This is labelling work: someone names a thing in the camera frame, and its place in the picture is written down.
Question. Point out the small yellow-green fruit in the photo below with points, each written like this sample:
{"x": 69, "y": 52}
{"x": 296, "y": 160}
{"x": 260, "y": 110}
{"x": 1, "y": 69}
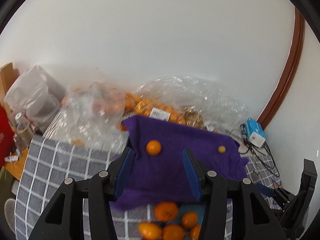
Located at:
{"x": 221, "y": 149}

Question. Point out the wooden side table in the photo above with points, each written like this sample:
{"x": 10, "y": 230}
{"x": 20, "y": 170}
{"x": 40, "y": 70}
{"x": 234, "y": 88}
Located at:
{"x": 16, "y": 168}

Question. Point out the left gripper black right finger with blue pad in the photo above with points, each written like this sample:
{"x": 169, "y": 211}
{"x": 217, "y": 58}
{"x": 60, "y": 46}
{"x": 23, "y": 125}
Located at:
{"x": 251, "y": 216}

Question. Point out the grey checked tablecloth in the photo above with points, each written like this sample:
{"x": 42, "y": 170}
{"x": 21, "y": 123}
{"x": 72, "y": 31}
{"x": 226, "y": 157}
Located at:
{"x": 55, "y": 162}

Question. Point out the large top orange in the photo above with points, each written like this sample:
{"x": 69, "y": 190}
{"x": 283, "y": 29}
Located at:
{"x": 166, "y": 211}

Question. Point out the bag of small oranges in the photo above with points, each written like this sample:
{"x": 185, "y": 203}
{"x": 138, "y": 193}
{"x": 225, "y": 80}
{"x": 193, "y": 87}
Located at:
{"x": 153, "y": 108}

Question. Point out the white plastic bag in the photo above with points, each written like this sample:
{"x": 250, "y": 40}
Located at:
{"x": 37, "y": 95}

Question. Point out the brown wooden door frame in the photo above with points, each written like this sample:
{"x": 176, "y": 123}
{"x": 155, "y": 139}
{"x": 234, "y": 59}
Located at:
{"x": 288, "y": 72}

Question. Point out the large clear plastic bag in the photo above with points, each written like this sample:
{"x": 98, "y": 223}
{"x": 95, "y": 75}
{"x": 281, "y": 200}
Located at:
{"x": 199, "y": 102}

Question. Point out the wooden chair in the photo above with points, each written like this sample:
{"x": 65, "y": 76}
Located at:
{"x": 8, "y": 76}

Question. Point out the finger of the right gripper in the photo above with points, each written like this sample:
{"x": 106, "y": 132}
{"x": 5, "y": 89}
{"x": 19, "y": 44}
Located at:
{"x": 271, "y": 191}

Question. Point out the white blue charger box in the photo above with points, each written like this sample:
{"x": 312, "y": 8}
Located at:
{"x": 254, "y": 133}

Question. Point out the clear plastic bottle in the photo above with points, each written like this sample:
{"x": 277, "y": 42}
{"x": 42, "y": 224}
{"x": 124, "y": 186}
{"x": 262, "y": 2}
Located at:
{"x": 24, "y": 129}

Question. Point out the small clear plastic bag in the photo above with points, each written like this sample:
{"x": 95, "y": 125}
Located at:
{"x": 90, "y": 116}

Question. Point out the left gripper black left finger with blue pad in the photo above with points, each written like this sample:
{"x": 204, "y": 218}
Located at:
{"x": 62, "y": 217}

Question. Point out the red paper shopping bag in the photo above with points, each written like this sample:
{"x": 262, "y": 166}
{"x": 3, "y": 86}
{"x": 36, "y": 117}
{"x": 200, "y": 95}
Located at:
{"x": 6, "y": 137}

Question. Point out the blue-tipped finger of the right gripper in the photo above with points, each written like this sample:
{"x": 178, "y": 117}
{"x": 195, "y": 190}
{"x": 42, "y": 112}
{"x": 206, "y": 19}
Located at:
{"x": 308, "y": 180}

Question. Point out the purple towel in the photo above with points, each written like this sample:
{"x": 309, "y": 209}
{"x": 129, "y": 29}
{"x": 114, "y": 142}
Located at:
{"x": 154, "y": 179}

